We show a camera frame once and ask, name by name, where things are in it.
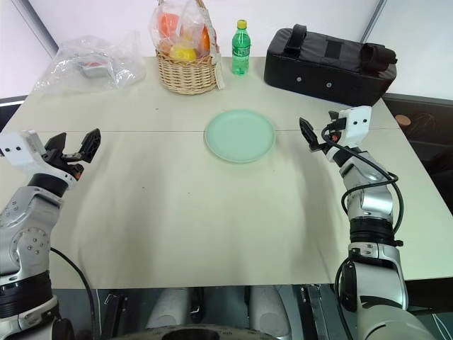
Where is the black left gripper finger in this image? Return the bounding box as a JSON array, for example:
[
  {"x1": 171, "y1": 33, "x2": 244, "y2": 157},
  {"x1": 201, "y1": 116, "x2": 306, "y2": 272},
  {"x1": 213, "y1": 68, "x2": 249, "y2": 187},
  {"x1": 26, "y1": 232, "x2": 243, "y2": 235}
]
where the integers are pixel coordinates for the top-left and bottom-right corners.
[
  {"x1": 45, "y1": 132, "x2": 69, "y2": 159},
  {"x1": 63, "y1": 127, "x2": 102, "y2": 164}
]

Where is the silver robot right leg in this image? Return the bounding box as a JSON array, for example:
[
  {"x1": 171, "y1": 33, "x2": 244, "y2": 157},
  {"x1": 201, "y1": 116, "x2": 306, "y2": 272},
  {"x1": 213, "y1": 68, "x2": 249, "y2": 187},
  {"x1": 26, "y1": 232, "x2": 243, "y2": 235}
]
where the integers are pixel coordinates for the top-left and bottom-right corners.
[{"x1": 248, "y1": 285, "x2": 295, "y2": 337}]

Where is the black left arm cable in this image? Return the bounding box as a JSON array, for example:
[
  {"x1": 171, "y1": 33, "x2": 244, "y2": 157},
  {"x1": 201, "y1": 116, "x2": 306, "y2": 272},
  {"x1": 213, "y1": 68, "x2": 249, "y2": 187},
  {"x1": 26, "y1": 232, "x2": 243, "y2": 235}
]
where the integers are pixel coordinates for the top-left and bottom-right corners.
[{"x1": 49, "y1": 246, "x2": 97, "y2": 340}]

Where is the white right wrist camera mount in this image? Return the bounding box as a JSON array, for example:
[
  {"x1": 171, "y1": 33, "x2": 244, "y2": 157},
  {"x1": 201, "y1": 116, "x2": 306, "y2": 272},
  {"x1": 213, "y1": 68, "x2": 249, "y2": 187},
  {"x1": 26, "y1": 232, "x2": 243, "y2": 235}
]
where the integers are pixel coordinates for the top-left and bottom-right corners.
[{"x1": 338, "y1": 106, "x2": 373, "y2": 147}]

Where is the crumpled clear plastic bag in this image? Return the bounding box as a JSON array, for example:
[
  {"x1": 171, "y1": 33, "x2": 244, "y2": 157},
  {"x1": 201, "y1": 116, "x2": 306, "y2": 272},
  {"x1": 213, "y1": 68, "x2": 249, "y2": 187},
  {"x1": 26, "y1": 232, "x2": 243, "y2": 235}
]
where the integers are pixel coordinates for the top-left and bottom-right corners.
[{"x1": 33, "y1": 30, "x2": 147, "y2": 94}]

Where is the black padded carry case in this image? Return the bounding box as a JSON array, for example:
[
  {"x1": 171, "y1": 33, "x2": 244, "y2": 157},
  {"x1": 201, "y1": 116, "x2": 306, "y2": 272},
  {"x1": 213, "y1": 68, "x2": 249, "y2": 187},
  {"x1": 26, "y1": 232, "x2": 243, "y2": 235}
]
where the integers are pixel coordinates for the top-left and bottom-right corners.
[{"x1": 263, "y1": 23, "x2": 398, "y2": 108}]

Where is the cream tablecloth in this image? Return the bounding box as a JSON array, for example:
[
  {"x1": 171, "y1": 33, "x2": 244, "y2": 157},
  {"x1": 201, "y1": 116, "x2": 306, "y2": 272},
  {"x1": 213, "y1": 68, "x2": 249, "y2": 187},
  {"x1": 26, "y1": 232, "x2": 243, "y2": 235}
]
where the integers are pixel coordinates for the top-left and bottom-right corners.
[{"x1": 49, "y1": 56, "x2": 336, "y2": 290}]

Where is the green plastic bottle yellow cap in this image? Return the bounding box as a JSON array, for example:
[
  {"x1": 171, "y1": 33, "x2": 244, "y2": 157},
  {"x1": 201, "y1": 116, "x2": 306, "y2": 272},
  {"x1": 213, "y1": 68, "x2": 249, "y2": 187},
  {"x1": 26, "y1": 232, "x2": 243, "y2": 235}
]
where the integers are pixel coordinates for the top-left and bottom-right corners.
[{"x1": 231, "y1": 19, "x2": 251, "y2": 77}]

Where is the clear plastic fruit bag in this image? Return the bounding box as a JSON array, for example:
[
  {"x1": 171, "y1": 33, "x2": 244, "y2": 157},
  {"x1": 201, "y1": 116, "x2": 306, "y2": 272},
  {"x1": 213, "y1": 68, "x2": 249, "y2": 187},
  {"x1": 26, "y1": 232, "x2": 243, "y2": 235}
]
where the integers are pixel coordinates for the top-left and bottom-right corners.
[{"x1": 149, "y1": 0, "x2": 219, "y2": 62}]

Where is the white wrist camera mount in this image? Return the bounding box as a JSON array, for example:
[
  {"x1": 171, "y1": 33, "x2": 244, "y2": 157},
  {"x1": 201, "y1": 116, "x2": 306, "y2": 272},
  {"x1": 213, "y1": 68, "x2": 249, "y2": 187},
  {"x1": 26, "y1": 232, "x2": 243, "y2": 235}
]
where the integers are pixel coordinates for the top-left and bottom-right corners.
[
  {"x1": 338, "y1": 106, "x2": 373, "y2": 147},
  {"x1": 0, "y1": 130, "x2": 49, "y2": 167}
]

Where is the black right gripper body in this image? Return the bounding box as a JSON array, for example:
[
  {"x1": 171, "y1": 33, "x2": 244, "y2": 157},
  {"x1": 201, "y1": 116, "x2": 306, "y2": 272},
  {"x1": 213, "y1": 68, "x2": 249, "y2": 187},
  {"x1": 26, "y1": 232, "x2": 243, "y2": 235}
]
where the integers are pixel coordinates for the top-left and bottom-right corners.
[{"x1": 310, "y1": 122, "x2": 345, "y2": 152}]

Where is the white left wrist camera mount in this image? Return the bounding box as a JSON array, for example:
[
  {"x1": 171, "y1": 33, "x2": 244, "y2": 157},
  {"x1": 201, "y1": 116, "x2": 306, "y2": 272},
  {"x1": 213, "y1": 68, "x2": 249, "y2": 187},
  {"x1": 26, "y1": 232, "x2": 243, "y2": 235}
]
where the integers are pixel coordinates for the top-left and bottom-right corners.
[{"x1": 0, "y1": 130, "x2": 49, "y2": 167}]

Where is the light green round plate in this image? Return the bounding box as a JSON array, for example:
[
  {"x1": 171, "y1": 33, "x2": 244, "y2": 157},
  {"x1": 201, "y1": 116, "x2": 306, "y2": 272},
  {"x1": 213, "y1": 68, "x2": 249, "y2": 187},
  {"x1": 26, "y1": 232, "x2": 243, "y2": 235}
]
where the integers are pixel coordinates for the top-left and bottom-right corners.
[{"x1": 205, "y1": 108, "x2": 277, "y2": 164}]

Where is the silver robot leg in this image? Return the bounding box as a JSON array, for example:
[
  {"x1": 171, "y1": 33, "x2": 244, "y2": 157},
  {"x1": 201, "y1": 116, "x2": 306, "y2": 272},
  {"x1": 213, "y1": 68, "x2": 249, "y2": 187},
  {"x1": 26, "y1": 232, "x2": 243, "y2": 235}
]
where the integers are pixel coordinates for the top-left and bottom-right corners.
[
  {"x1": 248, "y1": 285, "x2": 295, "y2": 337},
  {"x1": 146, "y1": 286, "x2": 193, "y2": 330}
]

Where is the grey aluminium frame post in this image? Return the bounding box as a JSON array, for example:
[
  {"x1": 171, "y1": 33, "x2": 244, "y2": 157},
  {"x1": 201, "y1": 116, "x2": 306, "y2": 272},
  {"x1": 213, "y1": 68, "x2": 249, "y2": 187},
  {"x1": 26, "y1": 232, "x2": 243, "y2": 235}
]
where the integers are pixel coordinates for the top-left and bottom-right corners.
[
  {"x1": 360, "y1": 0, "x2": 387, "y2": 40},
  {"x1": 9, "y1": 0, "x2": 60, "y2": 55}
]

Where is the silver robot left leg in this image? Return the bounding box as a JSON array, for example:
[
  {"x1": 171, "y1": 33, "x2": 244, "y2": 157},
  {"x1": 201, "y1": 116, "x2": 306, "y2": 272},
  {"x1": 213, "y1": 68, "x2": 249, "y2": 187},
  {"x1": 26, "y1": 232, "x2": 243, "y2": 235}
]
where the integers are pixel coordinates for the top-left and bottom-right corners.
[{"x1": 146, "y1": 286, "x2": 193, "y2": 330}]

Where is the yellow lemon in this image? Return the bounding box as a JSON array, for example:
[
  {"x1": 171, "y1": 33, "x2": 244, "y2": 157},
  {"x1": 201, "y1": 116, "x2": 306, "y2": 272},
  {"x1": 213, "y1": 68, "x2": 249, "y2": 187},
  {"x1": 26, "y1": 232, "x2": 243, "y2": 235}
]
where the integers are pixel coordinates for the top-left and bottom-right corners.
[{"x1": 169, "y1": 43, "x2": 197, "y2": 61}]

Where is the dark side table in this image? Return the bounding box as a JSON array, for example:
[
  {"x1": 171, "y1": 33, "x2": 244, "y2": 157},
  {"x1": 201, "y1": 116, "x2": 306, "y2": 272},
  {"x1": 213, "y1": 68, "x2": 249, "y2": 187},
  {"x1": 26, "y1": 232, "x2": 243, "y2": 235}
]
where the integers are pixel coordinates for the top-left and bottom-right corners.
[{"x1": 382, "y1": 93, "x2": 453, "y2": 215}]

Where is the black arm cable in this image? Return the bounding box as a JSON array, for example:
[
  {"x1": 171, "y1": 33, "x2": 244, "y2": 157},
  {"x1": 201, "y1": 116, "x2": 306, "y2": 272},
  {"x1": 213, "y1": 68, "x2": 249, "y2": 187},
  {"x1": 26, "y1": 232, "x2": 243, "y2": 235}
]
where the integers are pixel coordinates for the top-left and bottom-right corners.
[
  {"x1": 49, "y1": 246, "x2": 97, "y2": 340},
  {"x1": 321, "y1": 125, "x2": 405, "y2": 249}
]

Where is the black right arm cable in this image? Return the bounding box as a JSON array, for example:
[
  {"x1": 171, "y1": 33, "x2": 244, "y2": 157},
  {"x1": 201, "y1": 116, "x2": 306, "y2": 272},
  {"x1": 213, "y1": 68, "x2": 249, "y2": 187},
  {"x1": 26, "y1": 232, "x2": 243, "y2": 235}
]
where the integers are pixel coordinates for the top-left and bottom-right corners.
[{"x1": 321, "y1": 125, "x2": 405, "y2": 249}]

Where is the dark rounded robot torso rim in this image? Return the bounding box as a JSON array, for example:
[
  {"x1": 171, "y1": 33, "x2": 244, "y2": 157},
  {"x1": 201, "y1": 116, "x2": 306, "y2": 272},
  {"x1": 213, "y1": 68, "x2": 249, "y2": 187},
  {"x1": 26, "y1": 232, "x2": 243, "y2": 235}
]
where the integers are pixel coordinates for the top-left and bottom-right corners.
[{"x1": 115, "y1": 322, "x2": 297, "y2": 340}]

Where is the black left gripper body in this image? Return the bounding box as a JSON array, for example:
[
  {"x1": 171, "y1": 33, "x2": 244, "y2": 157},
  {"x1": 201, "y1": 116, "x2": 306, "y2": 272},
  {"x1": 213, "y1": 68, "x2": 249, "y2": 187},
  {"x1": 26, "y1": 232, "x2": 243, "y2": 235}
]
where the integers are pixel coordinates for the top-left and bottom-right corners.
[{"x1": 43, "y1": 147, "x2": 86, "y2": 181}]

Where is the small grey box red content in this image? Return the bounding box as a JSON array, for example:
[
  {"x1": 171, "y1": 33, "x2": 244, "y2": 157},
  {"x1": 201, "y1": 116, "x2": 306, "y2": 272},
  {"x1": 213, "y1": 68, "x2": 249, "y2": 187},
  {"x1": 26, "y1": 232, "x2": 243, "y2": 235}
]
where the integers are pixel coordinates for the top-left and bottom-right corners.
[{"x1": 80, "y1": 60, "x2": 108, "y2": 79}]

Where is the woven wicker basket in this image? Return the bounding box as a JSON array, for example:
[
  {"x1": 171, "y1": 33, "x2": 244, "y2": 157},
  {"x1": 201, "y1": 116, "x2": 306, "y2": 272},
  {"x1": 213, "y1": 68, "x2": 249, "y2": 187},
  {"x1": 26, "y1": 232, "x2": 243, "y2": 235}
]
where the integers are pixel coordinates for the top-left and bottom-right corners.
[{"x1": 156, "y1": 0, "x2": 218, "y2": 96}]

